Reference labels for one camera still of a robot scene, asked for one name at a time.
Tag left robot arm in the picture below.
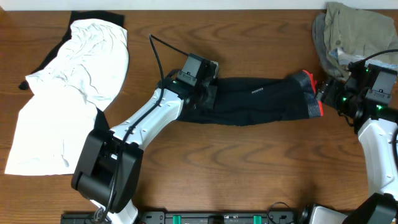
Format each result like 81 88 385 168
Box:
71 54 219 223

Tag grey folded garment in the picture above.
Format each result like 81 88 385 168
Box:
312 12 345 80

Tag black garment under pile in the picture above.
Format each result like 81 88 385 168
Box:
33 11 124 131

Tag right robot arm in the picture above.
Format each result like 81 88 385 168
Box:
299 60 397 224

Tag black leggings grey red waistband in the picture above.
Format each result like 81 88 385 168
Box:
177 70 323 126

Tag white t-shirt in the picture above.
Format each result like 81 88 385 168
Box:
5 19 129 175

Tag khaki folded shorts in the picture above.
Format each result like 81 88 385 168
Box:
324 2 397 80

